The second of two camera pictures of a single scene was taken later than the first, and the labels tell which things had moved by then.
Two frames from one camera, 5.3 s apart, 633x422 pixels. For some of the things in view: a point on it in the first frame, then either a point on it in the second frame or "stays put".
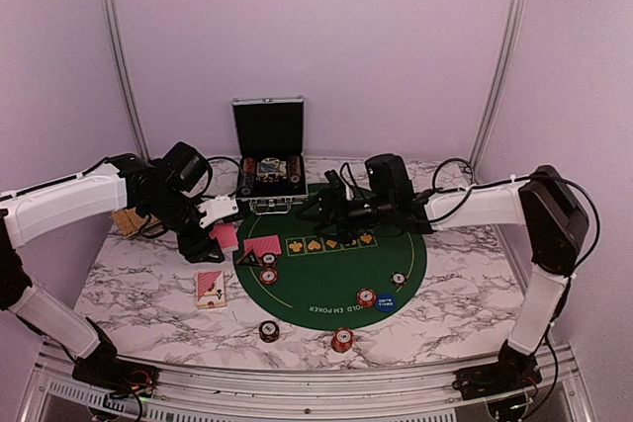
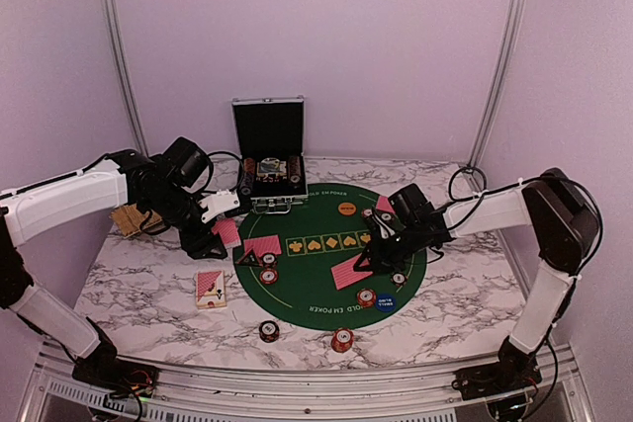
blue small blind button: x=385 y=302 stays put
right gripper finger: x=326 y=214 to x=365 y=254
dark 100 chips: x=399 y=279 stays put
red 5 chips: x=366 y=297 stays put
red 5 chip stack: x=342 y=339 stays put
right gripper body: x=377 y=212 to x=394 y=254
